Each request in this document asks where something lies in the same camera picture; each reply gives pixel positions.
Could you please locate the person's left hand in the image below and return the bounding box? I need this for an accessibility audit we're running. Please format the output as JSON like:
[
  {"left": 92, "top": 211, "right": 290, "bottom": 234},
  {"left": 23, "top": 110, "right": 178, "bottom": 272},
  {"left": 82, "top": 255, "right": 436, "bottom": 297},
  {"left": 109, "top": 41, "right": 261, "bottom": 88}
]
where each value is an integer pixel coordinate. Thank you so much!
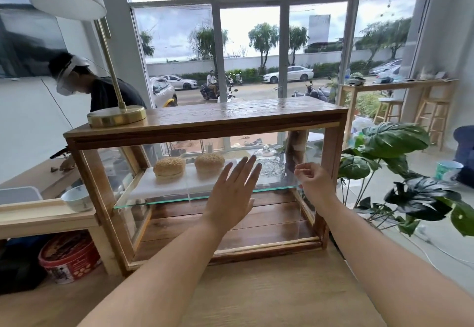
[{"left": 206, "top": 155, "right": 263, "bottom": 232}]

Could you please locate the person's right hand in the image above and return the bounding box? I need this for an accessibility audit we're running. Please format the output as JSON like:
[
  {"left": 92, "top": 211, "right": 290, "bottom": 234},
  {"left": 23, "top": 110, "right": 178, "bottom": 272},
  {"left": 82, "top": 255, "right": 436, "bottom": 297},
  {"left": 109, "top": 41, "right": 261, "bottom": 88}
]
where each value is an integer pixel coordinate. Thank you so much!
[{"left": 294, "top": 162, "right": 337, "bottom": 211}]

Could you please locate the person's right forearm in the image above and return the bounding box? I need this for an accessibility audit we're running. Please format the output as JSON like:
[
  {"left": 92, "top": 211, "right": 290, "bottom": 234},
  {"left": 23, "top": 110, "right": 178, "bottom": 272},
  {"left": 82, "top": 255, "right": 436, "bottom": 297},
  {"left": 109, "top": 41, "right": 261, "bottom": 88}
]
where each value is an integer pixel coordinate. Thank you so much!
[{"left": 314, "top": 194, "right": 474, "bottom": 327}]

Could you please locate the person's left forearm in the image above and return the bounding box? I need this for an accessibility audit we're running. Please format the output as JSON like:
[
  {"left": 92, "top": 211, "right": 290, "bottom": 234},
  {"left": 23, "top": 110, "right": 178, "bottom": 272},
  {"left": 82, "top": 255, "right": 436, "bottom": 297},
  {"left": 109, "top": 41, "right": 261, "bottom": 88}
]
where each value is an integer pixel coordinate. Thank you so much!
[{"left": 79, "top": 221, "right": 243, "bottom": 327}]

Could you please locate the sesame burger bun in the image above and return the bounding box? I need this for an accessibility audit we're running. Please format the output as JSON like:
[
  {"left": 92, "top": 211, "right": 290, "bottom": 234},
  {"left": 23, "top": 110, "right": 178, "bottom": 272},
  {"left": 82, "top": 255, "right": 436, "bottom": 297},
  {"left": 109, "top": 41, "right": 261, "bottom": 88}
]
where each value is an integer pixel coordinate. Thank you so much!
[
  {"left": 153, "top": 157, "right": 186, "bottom": 181},
  {"left": 195, "top": 153, "right": 226, "bottom": 175}
]

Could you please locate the clear glass dome cover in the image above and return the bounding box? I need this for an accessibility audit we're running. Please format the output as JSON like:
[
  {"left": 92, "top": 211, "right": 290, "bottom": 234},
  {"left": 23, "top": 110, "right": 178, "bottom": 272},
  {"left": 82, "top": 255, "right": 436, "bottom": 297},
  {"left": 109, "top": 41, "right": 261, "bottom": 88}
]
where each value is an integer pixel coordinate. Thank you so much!
[{"left": 254, "top": 145, "right": 287, "bottom": 180}]

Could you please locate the wooden glass display cabinet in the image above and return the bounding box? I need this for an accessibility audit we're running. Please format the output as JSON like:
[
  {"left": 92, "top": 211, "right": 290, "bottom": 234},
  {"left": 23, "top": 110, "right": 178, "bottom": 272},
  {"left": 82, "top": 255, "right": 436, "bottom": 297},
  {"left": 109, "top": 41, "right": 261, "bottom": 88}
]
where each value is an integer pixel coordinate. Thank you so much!
[{"left": 64, "top": 96, "right": 349, "bottom": 278}]

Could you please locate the glass shelf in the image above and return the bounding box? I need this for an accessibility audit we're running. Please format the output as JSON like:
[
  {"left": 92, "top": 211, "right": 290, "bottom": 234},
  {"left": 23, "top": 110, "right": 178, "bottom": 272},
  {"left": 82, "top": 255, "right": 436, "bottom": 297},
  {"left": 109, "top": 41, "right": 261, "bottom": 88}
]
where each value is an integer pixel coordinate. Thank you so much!
[{"left": 113, "top": 178, "right": 303, "bottom": 210}]

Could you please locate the white serving board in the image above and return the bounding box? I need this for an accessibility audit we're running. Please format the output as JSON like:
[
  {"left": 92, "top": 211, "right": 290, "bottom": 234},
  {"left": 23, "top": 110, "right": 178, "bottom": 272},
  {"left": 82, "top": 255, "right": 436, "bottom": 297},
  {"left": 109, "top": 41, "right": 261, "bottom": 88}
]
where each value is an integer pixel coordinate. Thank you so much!
[{"left": 128, "top": 159, "right": 242, "bottom": 201}]

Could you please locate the parked dark scooter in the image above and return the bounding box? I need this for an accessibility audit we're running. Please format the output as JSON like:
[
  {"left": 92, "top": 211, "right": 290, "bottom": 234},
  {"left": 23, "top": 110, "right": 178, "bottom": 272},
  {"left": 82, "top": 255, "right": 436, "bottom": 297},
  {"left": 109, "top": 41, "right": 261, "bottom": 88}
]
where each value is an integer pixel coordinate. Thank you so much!
[{"left": 291, "top": 80, "right": 333, "bottom": 102}]

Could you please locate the motorcyclist on scooter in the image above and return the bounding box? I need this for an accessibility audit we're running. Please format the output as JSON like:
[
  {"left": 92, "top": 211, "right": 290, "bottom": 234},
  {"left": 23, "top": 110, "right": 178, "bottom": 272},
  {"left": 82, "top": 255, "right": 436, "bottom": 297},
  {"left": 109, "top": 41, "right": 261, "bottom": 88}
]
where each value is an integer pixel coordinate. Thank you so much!
[{"left": 199, "top": 70, "right": 223, "bottom": 101}]

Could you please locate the green monstera plant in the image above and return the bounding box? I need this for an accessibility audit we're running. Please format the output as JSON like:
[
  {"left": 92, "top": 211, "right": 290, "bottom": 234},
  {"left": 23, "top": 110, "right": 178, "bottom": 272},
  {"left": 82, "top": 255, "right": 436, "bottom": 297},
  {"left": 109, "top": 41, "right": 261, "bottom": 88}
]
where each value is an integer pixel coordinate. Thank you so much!
[{"left": 338, "top": 121, "right": 474, "bottom": 238}]

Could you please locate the white sedan car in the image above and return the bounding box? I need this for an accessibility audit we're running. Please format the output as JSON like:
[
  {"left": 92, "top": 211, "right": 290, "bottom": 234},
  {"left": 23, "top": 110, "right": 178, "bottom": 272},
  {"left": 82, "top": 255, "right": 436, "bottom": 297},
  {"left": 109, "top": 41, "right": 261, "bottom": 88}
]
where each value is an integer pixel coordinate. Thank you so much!
[{"left": 262, "top": 66, "right": 315, "bottom": 84}]

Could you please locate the white hatchback car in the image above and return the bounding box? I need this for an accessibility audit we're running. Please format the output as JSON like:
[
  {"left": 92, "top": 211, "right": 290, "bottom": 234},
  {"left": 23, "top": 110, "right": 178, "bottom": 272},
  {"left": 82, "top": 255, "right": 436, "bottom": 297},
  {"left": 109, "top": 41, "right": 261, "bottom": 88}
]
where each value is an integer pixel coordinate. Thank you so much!
[{"left": 159, "top": 75, "right": 199, "bottom": 91}]

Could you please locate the silver car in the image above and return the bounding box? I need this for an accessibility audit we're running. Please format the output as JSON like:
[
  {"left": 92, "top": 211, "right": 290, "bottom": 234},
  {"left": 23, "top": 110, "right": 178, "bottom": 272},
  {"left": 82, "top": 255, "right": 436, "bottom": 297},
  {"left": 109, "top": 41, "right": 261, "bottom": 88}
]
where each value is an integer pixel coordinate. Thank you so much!
[{"left": 150, "top": 77, "right": 178, "bottom": 108}]

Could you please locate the wooden bar stool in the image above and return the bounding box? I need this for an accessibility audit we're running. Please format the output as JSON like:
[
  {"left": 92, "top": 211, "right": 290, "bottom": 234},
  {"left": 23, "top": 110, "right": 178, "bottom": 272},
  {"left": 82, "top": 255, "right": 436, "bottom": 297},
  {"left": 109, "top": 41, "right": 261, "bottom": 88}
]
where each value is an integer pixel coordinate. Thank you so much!
[
  {"left": 373, "top": 98, "right": 404, "bottom": 126},
  {"left": 414, "top": 97, "right": 451, "bottom": 152}
]

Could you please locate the tall wooden bar table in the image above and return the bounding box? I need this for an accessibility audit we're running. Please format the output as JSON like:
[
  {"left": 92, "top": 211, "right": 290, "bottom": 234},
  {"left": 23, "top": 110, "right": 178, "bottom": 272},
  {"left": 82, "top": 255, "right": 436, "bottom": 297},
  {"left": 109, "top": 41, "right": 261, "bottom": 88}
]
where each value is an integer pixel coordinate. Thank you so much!
[{"left": 339, "top": 78, "right": 460, "bottom": 150}]

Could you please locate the teal cup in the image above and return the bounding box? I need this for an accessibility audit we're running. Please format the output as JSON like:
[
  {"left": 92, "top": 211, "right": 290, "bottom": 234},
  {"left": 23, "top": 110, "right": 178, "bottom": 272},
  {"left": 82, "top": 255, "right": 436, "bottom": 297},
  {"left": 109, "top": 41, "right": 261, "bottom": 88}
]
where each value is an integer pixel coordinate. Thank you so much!
[{"left": 435, "top": 160, "right": 464, "bottom": 182}]

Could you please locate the white ceramic bowl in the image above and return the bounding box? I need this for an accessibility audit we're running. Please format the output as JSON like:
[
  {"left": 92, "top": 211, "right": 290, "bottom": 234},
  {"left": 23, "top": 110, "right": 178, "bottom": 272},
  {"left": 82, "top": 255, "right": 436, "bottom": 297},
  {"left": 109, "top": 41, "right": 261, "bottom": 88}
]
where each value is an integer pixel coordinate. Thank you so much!
[{"left": 60, "top": 185, "right": 93, "bottom": 213}]

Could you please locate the dark blue chair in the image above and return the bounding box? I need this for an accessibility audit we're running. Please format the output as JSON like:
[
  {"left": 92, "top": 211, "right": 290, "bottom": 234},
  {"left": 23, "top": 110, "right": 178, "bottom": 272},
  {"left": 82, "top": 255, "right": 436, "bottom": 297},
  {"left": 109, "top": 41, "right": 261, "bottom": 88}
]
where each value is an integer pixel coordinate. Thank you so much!
[{"left": 453, "top": 125, "right": 474, "bottom": 187}]

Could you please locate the red round tin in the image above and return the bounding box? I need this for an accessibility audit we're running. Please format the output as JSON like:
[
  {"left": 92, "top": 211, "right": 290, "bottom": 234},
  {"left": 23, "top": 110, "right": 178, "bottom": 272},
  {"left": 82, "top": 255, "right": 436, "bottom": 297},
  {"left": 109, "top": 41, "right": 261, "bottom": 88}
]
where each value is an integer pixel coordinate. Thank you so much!
[{"left": 38, "top": 231, "right": 103, "bottom": 285}]

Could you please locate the light wooden side table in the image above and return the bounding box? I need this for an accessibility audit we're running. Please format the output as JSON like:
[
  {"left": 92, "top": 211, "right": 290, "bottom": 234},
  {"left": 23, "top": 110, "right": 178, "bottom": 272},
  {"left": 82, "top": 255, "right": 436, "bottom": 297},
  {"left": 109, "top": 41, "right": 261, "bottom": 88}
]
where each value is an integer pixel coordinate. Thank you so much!
[{"left": 0, "top": 197, "right": 123, "bottom": 278}]

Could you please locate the grey plastic tray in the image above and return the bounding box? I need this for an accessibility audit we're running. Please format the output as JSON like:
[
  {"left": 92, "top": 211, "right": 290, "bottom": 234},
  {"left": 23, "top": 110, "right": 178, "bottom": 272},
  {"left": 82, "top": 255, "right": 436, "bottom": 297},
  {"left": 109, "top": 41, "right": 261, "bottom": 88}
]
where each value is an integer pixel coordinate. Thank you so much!
[{"left": 0, "top": 186, "right": 41, "bottom": 205}]

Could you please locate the black bag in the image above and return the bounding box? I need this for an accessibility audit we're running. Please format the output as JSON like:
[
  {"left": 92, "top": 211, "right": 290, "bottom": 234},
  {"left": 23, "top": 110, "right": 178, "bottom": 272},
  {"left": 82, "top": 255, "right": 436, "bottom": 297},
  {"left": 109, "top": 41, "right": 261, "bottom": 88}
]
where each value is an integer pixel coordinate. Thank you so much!
[{"left": 0, "top": 236, "right": 53, "bottom": 296}]

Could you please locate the grey window frame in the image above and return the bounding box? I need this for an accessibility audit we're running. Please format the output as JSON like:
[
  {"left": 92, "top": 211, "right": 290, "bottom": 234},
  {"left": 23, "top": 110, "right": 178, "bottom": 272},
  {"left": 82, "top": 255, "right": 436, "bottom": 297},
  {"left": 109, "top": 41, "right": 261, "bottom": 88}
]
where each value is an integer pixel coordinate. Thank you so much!
[{"left": 121, "top": 0, "right": 442, "bottom": 154}]

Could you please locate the white cable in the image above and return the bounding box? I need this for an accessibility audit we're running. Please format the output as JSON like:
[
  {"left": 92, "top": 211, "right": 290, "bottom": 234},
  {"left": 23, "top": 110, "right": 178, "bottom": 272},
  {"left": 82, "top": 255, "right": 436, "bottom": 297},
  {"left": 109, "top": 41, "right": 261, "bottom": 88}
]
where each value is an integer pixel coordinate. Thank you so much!
[{"left": 403, "top": 226, "right": 474, "bottom": 269}]

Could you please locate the dark wall screen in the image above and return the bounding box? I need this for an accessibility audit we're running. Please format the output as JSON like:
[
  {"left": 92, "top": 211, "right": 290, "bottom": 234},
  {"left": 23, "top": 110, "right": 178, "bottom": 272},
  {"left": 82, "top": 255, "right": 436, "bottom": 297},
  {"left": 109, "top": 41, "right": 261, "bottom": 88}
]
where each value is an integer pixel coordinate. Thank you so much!
[{"left": 0, "top": 4, "right": 70, "bottom": 79}]

